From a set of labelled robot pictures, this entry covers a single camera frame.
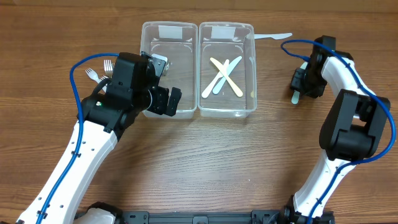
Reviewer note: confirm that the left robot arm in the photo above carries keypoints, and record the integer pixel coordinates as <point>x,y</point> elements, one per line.
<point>103,117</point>

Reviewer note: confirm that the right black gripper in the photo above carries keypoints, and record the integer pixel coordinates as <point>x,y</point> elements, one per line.
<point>298,82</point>

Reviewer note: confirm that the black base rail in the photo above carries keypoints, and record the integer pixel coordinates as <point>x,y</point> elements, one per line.
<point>255,217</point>

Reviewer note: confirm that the clear plastic container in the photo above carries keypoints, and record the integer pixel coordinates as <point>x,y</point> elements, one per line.
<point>225,41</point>
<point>178,42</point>

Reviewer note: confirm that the pale blue plastic knife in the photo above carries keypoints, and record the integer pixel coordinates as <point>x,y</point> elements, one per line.
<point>230,68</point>

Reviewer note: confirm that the left clear plastic container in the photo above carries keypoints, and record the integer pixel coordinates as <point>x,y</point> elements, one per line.
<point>178,42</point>

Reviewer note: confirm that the white plastic knife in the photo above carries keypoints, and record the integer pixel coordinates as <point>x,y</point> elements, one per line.
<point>215,85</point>

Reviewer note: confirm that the yellow plastic knife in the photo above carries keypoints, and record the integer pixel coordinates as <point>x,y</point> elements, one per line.
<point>222,68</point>

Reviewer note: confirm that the teal plastic knife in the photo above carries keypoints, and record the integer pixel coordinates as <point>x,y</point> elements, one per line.
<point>296,94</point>

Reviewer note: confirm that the right clear plastic container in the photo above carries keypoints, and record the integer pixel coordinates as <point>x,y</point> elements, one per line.
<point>225,41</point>

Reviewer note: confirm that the metal fork tall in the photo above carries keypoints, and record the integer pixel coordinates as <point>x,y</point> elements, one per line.
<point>108,67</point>

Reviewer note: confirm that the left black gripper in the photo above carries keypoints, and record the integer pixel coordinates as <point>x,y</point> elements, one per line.
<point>171,101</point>

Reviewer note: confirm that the white plastic fork left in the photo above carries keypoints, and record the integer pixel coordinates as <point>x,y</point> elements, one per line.
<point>94,76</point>

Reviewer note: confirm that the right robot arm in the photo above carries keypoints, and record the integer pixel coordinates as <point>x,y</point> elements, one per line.
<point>358,129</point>

